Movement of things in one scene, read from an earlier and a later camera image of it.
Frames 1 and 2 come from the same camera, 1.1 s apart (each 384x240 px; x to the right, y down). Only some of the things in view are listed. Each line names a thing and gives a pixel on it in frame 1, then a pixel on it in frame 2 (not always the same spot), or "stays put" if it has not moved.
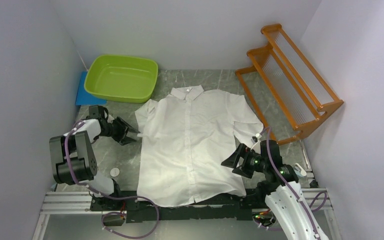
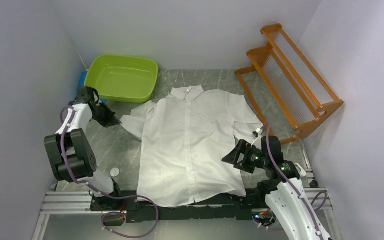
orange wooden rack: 291,97 stays put
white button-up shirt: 190,145 stays put
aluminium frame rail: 78,202 stays put
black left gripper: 124,140 to 111,119
